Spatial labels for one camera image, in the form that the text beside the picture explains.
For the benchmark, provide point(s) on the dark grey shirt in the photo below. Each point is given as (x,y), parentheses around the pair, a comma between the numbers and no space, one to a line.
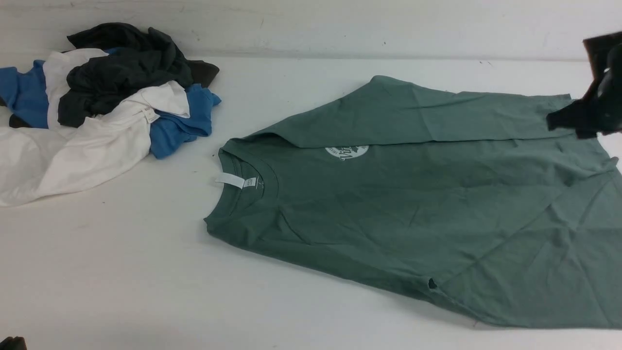
(109,63)

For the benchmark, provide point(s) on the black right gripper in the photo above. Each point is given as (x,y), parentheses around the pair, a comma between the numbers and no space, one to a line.
(599,111)

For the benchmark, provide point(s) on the white shirt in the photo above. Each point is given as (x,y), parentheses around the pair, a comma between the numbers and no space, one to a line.
(36,163)

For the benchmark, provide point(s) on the blue shirt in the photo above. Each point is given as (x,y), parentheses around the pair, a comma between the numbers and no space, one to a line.
(169,132)

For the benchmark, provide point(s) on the green long-sleeve top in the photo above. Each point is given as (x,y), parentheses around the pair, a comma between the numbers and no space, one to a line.
(464,200)

